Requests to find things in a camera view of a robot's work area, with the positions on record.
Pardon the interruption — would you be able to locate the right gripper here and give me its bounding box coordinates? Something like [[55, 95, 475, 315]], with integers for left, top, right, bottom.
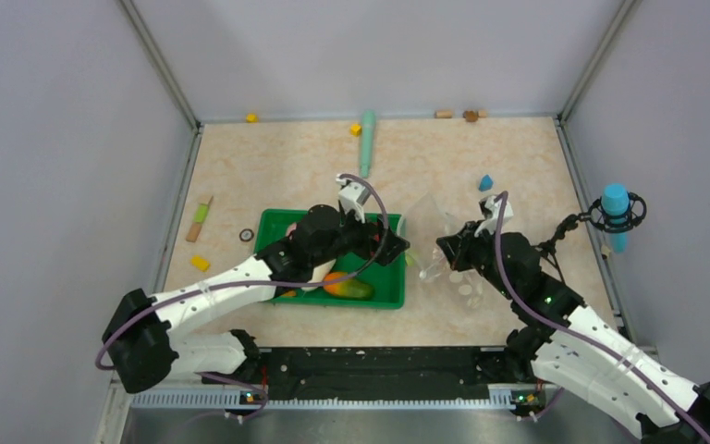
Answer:
[[437, 218, 518, 299]]

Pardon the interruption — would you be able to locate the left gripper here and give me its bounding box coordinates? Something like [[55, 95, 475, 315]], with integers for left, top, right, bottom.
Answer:
[[312, 202, 409, 266]]

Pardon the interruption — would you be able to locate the clear dotted zip bag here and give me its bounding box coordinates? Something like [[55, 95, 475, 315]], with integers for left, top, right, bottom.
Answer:
[[398, 192, 484, 313]]

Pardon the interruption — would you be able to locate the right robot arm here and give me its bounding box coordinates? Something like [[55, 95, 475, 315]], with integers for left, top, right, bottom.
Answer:
[[435, 222, 710, 443]]

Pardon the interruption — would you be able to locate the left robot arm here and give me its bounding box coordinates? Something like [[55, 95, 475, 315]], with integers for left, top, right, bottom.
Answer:
[[95, 204, 410, 394]]

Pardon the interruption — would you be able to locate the green plastic tray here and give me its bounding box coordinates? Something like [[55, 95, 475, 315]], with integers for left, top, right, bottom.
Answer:
[[254, 209, 406, 310]]

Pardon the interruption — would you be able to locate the orange green mango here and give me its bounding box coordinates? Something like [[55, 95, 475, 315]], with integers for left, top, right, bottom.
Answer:
[[323, 272, 375, 301]]

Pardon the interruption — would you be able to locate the blue plastic piece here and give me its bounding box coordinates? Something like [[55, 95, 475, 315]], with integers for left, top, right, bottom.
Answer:
[[478, 175, 494, 192]]

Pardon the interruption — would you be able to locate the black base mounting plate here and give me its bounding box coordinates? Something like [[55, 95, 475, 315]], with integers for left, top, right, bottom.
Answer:
[[231, 346, 544, 402]]

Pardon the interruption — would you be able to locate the mint green marker pen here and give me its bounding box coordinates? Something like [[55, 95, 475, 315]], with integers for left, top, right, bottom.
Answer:
[[359, 109, 376, 179]]

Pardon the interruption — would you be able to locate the brown wooden piece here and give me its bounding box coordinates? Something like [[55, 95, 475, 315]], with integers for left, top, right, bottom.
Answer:
[[462, 110, 480, 123]]

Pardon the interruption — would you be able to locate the blue microphone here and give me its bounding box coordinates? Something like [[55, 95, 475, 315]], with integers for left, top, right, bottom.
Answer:
[[601, 183, 630, 253]]

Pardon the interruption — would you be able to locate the yellow lego brick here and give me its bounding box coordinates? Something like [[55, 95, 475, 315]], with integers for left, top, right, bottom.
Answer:
[[190, 255, 211, 272]]

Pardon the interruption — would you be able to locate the wooden green block stick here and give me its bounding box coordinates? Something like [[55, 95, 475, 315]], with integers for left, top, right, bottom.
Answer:
[[185, 194, 214, 243]]

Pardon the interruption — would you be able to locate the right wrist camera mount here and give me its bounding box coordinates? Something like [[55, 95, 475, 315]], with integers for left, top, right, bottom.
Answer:
[[475, 194, 514, 236]]

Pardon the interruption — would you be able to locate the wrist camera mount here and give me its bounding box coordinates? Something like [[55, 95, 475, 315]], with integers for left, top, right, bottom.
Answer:
[[336, 173, 372, 223], [475, 194, 514, 236]]

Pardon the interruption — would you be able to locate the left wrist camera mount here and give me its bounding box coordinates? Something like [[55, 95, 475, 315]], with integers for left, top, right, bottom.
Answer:
[[336, 173, 372, 223]]

